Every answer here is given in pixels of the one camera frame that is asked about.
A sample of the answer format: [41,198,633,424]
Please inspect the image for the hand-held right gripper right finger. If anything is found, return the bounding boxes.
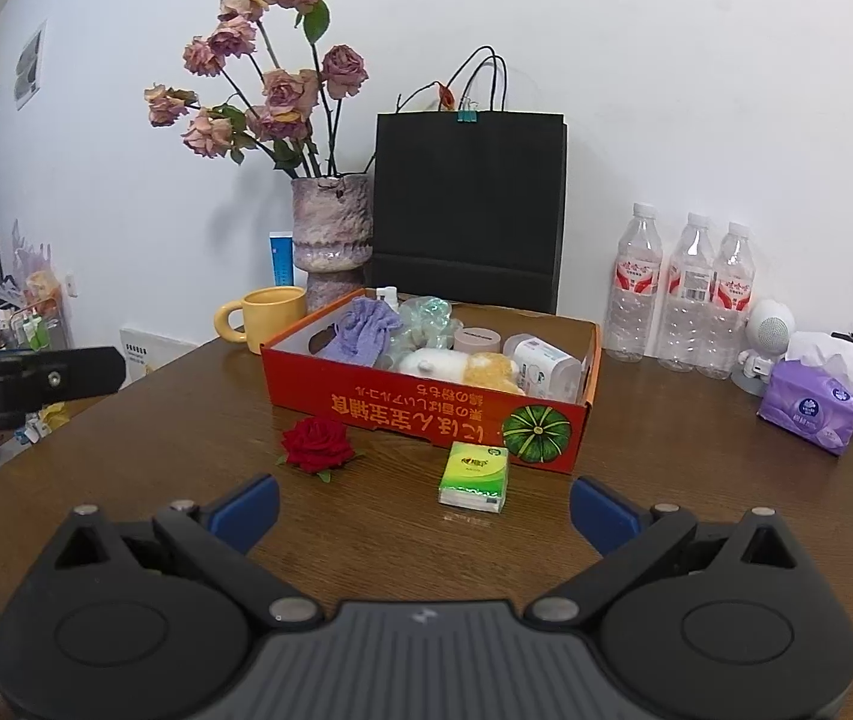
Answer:
[527,475,806,627]

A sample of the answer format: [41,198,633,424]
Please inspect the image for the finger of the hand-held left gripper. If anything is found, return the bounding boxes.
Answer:
[21,346,128,412]

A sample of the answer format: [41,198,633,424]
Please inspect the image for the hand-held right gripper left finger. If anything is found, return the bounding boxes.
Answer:
[51,474,326,627]

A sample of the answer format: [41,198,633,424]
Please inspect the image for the wooden desktop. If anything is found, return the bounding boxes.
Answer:
[0,298,853,720]

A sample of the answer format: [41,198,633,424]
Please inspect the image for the white booklet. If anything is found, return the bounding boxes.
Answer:
[120,326,198,377]

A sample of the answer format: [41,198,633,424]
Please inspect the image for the cluttered storage rack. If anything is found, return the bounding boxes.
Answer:
[0,219,73,355]

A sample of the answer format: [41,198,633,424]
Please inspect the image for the red rose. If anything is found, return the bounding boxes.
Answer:
[276,416,366,485]

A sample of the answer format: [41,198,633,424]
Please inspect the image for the green tissue pack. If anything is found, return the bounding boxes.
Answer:
[437,441,510,515]

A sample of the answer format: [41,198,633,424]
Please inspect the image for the white labelled canister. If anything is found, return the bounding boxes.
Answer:
[502,334,583,402]

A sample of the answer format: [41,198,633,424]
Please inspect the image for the red cardboard box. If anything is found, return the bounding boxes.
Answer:
[259,287,603,475]

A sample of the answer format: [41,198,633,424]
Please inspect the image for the yellow mug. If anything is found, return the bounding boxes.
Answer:
[216,286,309,355]

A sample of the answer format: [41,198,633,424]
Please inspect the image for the white and yellow plush toy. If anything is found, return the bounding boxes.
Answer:
[396,349,526,396]

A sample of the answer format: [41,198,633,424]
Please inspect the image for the purple cloth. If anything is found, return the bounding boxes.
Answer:
[319,297,405,368]

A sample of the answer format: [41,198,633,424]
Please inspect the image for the pink round tin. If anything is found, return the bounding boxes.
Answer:
[454,326,504,355]

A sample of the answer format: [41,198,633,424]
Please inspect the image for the clear water bottle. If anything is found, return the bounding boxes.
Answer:
[696,222,758,380]
[604,202,663,362]
[657,212,720,374]

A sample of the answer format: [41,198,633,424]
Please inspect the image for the purple tissue pack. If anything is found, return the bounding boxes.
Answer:
[758,331,853,457]

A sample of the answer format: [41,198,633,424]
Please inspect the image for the blue tube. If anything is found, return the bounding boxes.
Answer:
[270,232,297,287]

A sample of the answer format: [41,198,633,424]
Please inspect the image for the white robot figure speaker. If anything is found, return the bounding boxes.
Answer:
[731,298,797,396]

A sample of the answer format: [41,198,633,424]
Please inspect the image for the clear bubble wrap bag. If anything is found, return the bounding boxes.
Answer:
[385,297,455,370]

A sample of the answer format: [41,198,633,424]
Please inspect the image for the pink mottled vase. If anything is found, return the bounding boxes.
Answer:
[291,174,373,314]

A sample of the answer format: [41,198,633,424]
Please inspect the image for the black paper bag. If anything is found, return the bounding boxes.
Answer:
[370,46,568,314]

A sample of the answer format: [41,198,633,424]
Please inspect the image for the dried pink roses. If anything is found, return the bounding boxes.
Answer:
[144,0,371,181]

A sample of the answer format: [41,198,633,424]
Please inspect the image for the wall poster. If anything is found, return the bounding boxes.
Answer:
[15,21,47,110]

